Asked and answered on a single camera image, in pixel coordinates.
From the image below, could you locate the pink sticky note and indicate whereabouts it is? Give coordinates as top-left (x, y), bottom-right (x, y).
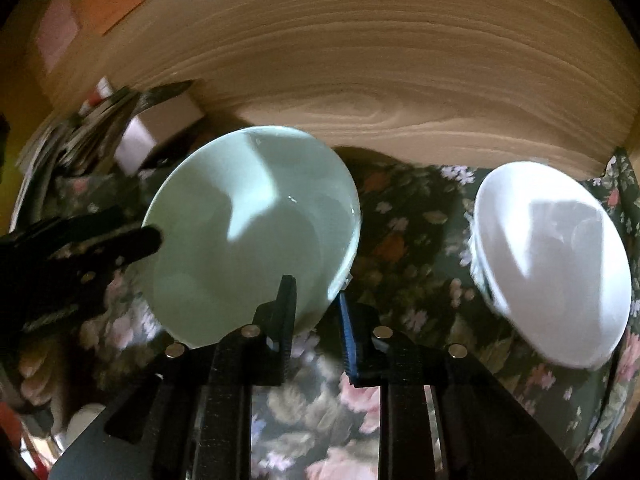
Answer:
top-left (35, 0), bottom-right (81, 68)

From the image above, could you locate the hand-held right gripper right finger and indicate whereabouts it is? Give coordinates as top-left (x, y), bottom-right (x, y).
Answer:
top-left (337, 292), bottom-right (578, 480)

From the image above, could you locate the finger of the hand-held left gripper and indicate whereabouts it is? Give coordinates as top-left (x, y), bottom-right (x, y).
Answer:
top-left (10, 207), bottom-right (163, 281)

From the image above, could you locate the stack of white papers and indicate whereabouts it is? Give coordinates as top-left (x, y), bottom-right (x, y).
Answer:
top-left (15, 77), bottom-right (146, 176)

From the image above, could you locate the dark floral tablecloth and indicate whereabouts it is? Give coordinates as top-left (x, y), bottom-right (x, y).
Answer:
top-left (10, 147), bottom-right (640, 480)

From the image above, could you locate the mint green bowl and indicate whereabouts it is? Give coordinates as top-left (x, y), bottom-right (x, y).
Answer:
top-left (141, 126), bottom-right (362, 348)

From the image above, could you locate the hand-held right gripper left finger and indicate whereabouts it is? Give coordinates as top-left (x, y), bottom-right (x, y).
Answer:
top-left (50, 275), bottom-right (298, 480)

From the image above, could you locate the white bowl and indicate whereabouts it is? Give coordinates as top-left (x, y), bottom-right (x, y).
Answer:
top-left (470, 161), bottom-right (632, 372)

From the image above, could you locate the person's left hand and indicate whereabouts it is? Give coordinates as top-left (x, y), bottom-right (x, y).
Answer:
top-left (15, 345), bottom-right (68, 411)

